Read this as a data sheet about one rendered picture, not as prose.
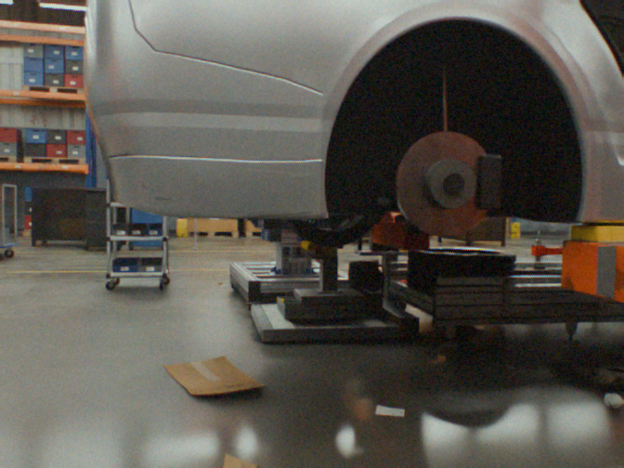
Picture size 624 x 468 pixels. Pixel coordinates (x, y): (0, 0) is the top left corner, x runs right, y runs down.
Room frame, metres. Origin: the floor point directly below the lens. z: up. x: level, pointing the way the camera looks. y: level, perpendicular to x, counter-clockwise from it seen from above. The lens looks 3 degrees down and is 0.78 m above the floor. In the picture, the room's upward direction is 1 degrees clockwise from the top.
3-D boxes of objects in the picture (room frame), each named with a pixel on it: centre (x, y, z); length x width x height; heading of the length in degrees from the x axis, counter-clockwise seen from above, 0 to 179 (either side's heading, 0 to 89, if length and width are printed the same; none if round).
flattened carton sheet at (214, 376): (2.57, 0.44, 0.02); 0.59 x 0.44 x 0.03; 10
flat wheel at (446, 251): (3.68, -0.94, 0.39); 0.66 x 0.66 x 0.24
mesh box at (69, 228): (10.19, 4.10, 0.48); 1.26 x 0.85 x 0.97; 102
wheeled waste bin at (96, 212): (9.30, 3.26, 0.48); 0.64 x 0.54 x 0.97; 4
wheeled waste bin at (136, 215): (9.45, 2.67, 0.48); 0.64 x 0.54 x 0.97; 21
